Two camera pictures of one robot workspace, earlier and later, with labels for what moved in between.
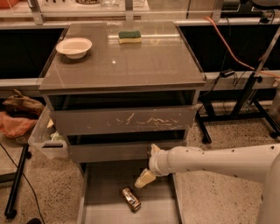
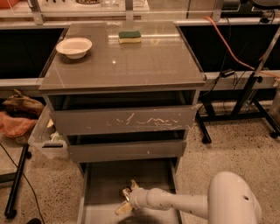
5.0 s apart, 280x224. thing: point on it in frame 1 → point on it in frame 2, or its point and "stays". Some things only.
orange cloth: x=16 y=127 stays
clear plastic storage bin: x=46 y=137 stays
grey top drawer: x=124 y=120 stays
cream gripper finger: x=154 y=148 → x=134 y=185
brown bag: x=19 y=105 stays
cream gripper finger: x=145 y=178 → x=123 y=209
